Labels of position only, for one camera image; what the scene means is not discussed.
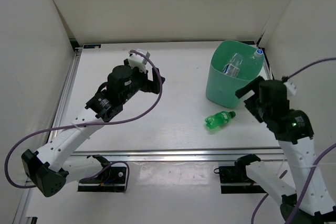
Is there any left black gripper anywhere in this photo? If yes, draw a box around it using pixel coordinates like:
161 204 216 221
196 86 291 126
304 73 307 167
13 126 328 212
119 59 164 104

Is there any clear plastic bottle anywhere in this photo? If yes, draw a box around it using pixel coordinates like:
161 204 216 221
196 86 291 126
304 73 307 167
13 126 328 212
245 48 264 78

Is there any clear bottle white blue label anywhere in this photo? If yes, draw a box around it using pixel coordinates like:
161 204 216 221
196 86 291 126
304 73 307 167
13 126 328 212
222 53 243 78

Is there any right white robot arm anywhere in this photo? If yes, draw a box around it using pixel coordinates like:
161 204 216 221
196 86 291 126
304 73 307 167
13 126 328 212
235 77 335 223

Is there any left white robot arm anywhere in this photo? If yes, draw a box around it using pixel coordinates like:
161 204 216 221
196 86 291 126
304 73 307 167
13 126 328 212
22 59 165 197

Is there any green plastic bin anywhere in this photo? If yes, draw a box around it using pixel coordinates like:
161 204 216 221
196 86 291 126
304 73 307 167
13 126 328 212
205 40 264 109

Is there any green soda bottle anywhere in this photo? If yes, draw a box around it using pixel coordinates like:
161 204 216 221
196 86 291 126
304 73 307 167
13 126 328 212
205 111 236 130

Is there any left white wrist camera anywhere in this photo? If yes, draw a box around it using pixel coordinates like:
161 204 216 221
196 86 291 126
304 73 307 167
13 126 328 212
128 50 148 73

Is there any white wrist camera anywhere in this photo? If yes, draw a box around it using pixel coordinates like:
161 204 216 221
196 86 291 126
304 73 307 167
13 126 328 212
128 50 148 73
281 77 297 97

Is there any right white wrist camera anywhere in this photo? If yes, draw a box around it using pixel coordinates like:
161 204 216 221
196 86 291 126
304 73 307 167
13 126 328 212
281 77 297 97

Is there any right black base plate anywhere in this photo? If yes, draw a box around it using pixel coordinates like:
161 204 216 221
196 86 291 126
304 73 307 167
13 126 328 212
214 162 264 194

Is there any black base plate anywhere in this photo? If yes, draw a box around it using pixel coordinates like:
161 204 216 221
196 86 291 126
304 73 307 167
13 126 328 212
77 161 130 193
214 162 264 194

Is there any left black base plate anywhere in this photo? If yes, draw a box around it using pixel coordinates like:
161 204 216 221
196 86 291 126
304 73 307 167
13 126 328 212
77 161 130 193

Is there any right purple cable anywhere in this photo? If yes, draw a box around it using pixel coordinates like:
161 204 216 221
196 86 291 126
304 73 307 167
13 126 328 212
250 57 336 224

